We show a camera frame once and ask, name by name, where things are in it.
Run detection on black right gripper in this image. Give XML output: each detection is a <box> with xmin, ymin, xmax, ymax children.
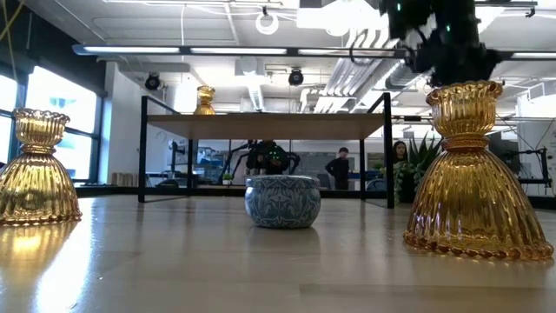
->
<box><xmin>407</xmin><ymin>41</ymin><xmax>503</xmax><ymax>87</ymax></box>

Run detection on amber glass candlestick holder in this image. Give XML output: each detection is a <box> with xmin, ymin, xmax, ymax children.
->
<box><xmin>193</xmin><ymin>84</ymin><xmax>217</xmax><ymax>117</ymax></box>
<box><xmin>0</xmin><ymin>107</ymin><xmax>83</xmax><ymax>227</ymax></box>
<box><xmin>402</xmin><ymin>80</ymin><xmax>555</xmax><ymax>263</ymax></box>

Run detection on black background monitor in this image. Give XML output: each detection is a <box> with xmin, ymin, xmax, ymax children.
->
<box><xmin>488</xmin><ymin>130</ymin><xmax>522</xmax><ymax>175</ymax></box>

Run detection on potted green succulent plant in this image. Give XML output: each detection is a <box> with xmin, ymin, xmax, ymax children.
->
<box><xmin>381</xmin><ymin>132</ymin><xmax>444</xmax><ymax>204</ymax></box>

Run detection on black bar with light strips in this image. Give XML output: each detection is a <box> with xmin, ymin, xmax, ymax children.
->
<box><xmin>71</xmin><ymin>43</ymin><xmax>556</xmax><ymax>62</ymax></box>

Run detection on silver ventilation duct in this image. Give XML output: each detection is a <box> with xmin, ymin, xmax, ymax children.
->
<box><xmin>386</xmin><ymin>0</ymin><xmax>509</xmax><ymax>90</ymax></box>

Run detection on white ring lamp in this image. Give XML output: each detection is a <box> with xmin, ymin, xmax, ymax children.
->
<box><xmin>255</xmin><ymin>11</ymin><xmax>280</xmax><ymax>36</ymax></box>

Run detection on wooden shelf riser black frame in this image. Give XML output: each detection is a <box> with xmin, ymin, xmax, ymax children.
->
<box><xmin>137</xmin><ymin>91</ymin><xmax>395</xmax><ymax>210</ymax></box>

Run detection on yellow cable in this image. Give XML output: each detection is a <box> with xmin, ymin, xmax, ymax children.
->
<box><xmin>0</xmin><ymin>0</ymin><xmax>26</xmax><ymax>43</ymax></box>

